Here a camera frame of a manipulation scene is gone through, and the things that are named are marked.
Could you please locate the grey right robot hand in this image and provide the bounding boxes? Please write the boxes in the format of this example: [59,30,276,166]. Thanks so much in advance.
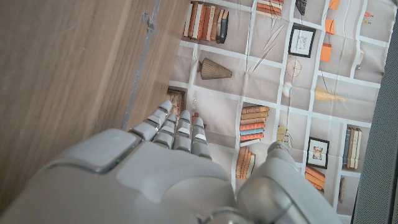
[0,99,343,224]

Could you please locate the printed bookshelf backdrop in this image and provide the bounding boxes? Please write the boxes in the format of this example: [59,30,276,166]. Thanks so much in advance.
[167,0,397,216]

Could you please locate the dark perforated metal panel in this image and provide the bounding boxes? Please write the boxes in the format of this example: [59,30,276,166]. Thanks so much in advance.
[350,18,398,224]

